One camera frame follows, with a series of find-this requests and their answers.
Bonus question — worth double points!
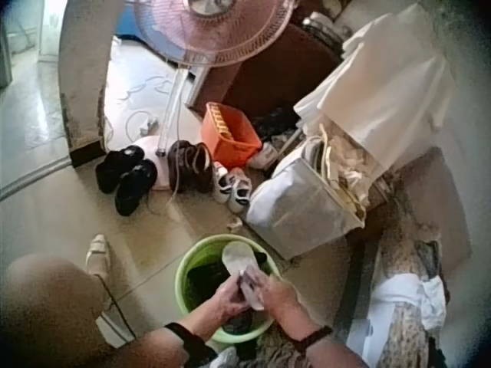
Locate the pink standing fan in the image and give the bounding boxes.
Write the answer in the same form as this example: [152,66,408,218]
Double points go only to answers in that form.
[130,0,302,192]

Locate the white cloth cover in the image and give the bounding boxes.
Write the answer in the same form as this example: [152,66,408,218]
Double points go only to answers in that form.
[293,7,457,169]

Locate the person's right hand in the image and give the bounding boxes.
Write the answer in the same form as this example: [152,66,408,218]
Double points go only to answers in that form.
[247,267,314,340]

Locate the person's left hand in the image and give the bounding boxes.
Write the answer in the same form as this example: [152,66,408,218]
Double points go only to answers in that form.
[202,274,251,338]

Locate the white paper sheet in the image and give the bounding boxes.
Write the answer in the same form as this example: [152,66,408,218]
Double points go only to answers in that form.
[94,310,133,348]

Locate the black cord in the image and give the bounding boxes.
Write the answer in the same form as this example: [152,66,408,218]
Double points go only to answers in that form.
[97,275,137,340]

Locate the white sneaker black stripe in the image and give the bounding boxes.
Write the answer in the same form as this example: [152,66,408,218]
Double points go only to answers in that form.
[226,168,253,212]
[211,163,231,204]

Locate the orange plastic basket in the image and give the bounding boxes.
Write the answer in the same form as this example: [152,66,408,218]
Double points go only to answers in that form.
[202,101,264,169]

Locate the white cable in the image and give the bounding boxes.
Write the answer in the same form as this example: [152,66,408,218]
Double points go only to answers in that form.
[103,72,181,139]

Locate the white shoe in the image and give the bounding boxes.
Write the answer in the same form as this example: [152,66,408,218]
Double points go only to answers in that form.
[221,241,266,312]

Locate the brown boots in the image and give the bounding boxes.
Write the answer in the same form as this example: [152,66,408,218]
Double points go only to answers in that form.
[166,140,214,195]

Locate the patterned brown rug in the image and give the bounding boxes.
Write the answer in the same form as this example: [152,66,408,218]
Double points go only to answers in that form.
[344,191,450,368]

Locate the heap of beige rags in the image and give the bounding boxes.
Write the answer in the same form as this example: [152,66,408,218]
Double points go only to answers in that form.
[306,122,388,215]

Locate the black shoe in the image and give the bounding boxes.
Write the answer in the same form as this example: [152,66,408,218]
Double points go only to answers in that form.
[114,159,159,218]
[94,147,147,195]

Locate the person's legs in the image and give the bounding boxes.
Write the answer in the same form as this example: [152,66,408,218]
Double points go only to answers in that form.
[0,233,154,368]

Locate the crumpled white cloth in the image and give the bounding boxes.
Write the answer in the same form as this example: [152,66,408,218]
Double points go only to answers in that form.
[367,274,448,334]

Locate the black wrist band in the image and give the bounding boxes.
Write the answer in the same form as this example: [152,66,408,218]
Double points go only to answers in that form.
[164,320,218,365]
[293,324,334,356]

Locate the green plastic bucket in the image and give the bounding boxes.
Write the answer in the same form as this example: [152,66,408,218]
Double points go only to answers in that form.
[174,234,283,344]

